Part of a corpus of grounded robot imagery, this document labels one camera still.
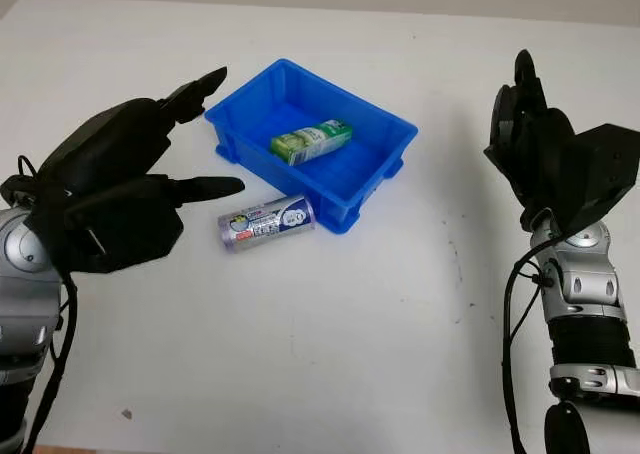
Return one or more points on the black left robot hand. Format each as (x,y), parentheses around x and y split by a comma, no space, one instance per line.
(105,139)

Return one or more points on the blue plastic tray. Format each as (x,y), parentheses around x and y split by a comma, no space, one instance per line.
(250,124)

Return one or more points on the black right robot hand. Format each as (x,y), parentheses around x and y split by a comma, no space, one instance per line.
(535,149)

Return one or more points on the green toothpaste box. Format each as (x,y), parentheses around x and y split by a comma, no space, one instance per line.
(310,141)

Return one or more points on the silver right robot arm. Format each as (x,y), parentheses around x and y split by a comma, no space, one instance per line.
(590,284)

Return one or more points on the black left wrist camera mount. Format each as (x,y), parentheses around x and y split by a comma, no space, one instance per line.
(130,234)

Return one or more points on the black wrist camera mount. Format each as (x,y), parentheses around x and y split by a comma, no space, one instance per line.
(130,234)
(605,169)

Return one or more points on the purple bag roll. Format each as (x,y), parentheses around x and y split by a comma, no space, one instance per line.
(260,224)

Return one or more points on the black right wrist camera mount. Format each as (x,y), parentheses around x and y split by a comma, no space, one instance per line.
(605,169)

